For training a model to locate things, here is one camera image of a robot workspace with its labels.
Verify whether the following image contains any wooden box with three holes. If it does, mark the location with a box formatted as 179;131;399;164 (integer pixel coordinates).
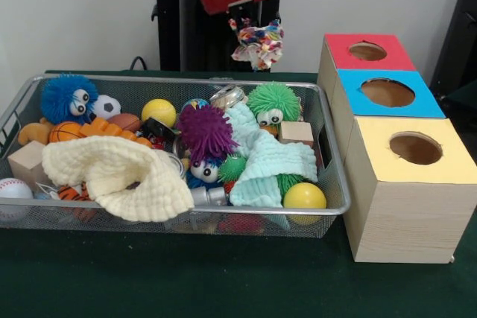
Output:
316;34;477;265

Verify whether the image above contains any multicolour knotted rag cloth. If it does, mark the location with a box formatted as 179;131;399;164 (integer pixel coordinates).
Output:
227;18;285;72

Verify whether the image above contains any shallow silver mesh bin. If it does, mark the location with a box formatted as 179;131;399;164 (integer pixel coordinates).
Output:
0;74;352;239

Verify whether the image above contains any small soccer ball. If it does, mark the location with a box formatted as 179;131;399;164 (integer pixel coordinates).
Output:
91;94;123;118

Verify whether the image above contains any white baseball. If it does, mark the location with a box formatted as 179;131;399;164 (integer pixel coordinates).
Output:
0;178;34;222

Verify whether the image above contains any small wooden cube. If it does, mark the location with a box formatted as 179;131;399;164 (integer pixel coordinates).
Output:
279;121;315;147

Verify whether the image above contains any purple spiky rubber ball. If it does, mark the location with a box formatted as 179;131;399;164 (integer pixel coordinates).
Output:
175;104;240;165

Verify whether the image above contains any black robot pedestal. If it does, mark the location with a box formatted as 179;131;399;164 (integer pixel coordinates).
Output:
143;0;301;73

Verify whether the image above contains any green spiky ball with eyes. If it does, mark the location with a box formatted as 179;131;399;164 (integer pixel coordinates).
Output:
246;81;301;127

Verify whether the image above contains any cream knitted cloth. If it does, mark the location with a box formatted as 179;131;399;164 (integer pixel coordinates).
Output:
41;135;195;223

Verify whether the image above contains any dark green side table cloth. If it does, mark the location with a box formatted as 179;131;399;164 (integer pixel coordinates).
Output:
439;79;477;120

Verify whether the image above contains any blue spiky rubber ball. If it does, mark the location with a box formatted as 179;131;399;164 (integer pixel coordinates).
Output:
40;73;100;126

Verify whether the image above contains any yellow plastic ball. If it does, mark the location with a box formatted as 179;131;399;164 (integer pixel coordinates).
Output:
282;182;327;224

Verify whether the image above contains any mint green knitted cloth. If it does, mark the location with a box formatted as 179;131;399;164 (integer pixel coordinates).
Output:
223;104;319;208

